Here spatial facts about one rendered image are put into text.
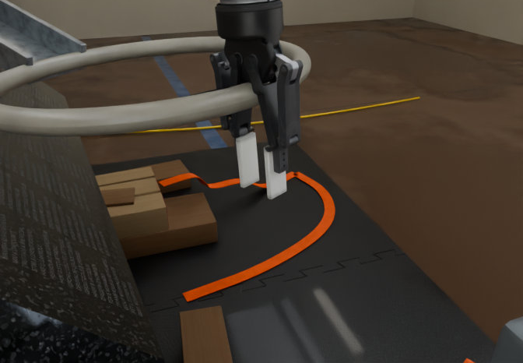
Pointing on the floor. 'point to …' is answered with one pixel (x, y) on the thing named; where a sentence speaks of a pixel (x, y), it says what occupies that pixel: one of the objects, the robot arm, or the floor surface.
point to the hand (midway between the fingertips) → (261, 166)
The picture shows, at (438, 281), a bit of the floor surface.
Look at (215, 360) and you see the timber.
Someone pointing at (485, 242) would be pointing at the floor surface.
